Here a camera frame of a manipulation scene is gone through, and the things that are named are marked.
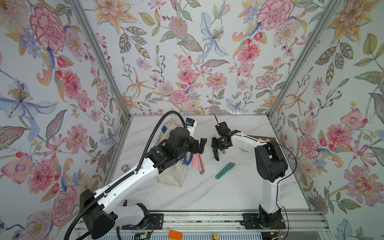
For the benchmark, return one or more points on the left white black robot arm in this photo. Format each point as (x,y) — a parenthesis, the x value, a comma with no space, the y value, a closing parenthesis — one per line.
(101,210)

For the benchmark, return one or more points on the teal utility knife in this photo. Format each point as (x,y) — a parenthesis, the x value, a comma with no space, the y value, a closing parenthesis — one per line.
(224,170)

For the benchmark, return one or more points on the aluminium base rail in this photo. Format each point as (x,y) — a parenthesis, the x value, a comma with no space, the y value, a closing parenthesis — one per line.
(203,221)

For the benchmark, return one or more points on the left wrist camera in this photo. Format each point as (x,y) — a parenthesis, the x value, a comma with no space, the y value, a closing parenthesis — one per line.
(191,125)

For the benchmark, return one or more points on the wooden folding chess board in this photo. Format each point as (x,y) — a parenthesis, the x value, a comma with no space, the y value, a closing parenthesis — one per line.
(263,139)

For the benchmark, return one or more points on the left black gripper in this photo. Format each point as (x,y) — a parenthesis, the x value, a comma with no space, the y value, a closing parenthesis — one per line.
(195,148)

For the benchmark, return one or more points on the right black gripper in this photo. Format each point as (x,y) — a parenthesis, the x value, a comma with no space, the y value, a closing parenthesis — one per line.
(213,144)

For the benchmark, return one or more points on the white canvas tote pouch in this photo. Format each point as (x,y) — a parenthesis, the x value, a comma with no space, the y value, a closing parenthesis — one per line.
(174,175)

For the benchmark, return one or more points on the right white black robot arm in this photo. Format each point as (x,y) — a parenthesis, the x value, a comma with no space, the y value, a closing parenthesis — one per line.
(271,166)

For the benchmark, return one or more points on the long pink utility knife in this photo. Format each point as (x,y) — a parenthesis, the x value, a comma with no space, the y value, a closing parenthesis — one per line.
(201,164)

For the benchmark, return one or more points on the orange tag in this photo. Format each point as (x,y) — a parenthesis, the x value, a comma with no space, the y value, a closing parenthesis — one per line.
(175,235)

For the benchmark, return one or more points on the short pink utility knife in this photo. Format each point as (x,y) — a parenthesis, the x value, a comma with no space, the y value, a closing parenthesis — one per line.
(194,160)

